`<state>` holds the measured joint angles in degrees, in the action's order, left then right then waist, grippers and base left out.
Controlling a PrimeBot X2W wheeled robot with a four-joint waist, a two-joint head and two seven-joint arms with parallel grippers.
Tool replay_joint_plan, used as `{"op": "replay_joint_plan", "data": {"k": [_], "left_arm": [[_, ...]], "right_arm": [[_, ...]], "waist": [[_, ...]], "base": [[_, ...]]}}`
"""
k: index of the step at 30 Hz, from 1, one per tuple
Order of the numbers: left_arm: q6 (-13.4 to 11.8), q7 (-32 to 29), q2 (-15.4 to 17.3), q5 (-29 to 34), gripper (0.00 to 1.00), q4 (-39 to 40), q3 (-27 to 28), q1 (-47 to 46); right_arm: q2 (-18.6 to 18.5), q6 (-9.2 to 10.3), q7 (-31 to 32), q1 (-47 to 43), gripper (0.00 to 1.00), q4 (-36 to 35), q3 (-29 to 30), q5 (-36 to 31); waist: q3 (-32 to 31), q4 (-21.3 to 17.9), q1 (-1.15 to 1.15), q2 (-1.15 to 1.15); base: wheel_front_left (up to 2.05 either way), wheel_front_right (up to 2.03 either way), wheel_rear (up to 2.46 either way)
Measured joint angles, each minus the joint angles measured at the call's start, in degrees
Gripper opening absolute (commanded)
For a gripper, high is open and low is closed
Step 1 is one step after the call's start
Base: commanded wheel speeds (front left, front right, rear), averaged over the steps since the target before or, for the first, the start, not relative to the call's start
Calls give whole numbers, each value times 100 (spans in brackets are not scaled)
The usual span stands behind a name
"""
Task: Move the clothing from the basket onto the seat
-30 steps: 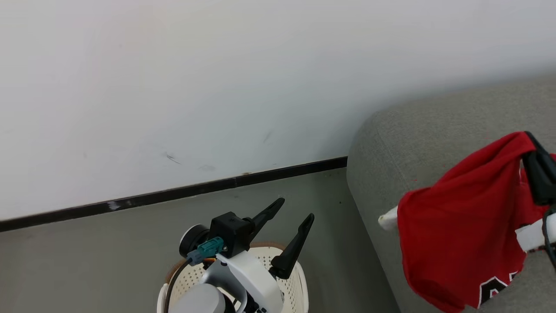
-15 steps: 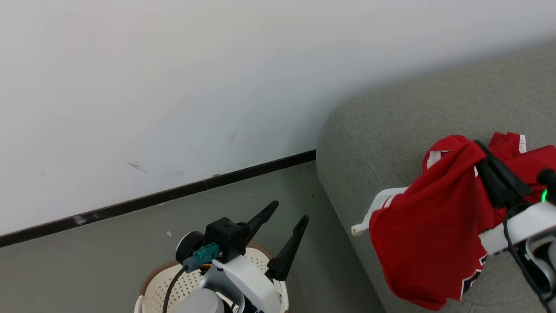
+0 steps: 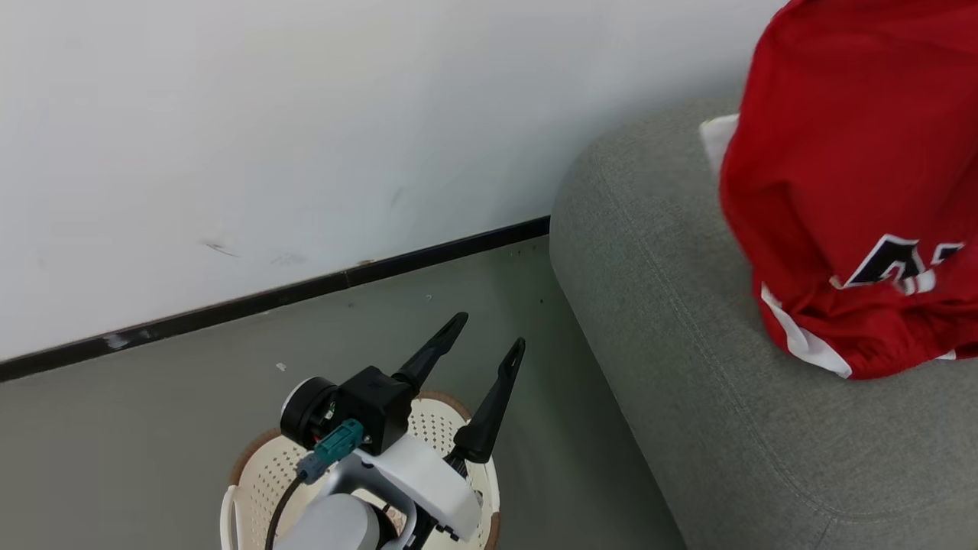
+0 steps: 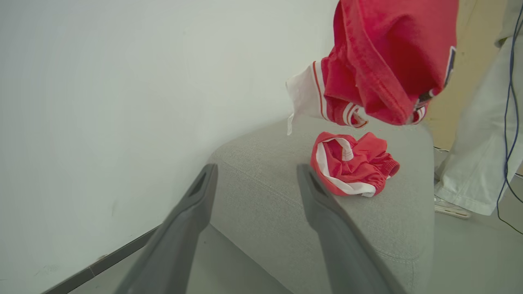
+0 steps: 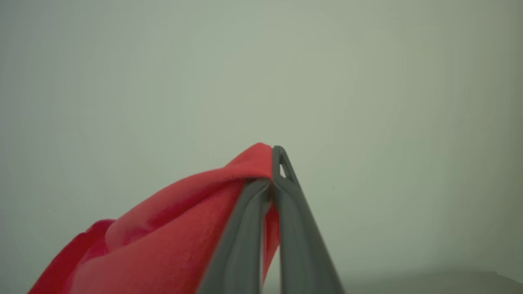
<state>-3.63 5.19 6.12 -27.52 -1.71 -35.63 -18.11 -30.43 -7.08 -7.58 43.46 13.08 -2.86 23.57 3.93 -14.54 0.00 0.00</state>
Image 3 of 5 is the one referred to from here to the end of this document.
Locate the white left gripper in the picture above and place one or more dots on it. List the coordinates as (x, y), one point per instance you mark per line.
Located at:
(424, 477)

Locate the red and white garment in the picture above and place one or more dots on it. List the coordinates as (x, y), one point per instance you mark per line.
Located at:
(848, 168)

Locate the white perforated laundry basket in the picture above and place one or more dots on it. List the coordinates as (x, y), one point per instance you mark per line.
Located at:
(447, 416)

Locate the grey fabric sofa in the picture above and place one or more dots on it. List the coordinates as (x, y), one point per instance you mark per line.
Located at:
(726, 428)

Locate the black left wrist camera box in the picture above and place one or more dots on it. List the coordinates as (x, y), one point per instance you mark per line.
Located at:
(376, 405)

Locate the black wall skirting strip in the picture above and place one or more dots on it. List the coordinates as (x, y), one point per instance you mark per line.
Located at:
(252, 302)

